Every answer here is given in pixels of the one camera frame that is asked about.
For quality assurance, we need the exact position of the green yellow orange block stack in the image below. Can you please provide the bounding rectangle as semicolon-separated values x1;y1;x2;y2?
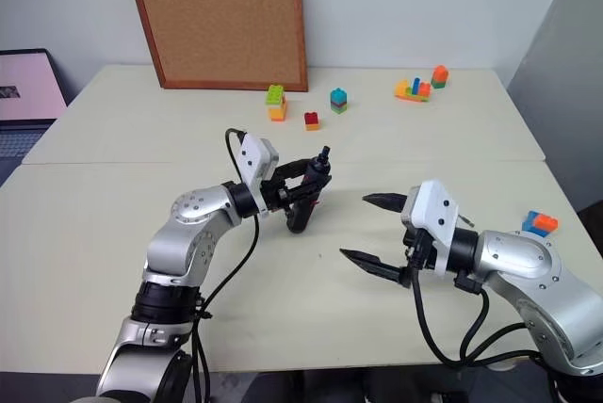
265;84;289;123

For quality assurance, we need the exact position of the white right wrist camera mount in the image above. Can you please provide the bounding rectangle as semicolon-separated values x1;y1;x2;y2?
400;179;461;278

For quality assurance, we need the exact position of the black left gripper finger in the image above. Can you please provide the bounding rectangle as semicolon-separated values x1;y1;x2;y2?
282;178;332;202
274;156;318;184

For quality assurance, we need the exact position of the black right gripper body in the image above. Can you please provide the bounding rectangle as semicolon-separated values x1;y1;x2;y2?
402;226;438;273

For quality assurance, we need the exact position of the teal purple green block stack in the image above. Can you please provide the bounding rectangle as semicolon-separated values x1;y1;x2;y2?
330;87;350;116

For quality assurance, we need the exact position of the blue orange block pair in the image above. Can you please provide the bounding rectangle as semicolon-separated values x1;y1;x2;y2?
521;209;560;239

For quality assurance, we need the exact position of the yellow blue red block cluster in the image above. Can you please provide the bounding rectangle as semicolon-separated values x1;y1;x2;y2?
394;76;432;104

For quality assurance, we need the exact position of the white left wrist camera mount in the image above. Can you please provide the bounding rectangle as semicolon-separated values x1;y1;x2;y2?
236;133;281;218

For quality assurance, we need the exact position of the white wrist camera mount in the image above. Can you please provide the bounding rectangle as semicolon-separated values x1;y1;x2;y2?
236;133;281;218
400;179;461;278

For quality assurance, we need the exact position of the wood framed cork board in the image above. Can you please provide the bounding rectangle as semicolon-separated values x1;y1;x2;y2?
122;0;309;93

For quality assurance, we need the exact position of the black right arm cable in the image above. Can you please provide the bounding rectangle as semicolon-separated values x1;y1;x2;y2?
405;229;547;371

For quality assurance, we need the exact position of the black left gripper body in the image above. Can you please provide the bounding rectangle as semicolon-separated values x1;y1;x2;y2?
259;177;297;215

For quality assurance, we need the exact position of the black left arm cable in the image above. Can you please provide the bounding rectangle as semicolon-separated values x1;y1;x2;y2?
190;127;261;403

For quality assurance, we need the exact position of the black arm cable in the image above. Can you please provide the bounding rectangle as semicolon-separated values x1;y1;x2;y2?
190;127;261;403
405;229;547;371

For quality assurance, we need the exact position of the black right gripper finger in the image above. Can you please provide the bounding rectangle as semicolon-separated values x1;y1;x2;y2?
338;248;413;289
361;192;409;215

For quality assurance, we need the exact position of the grey laptop with pink screen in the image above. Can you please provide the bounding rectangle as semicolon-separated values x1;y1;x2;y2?
0;48;69;187

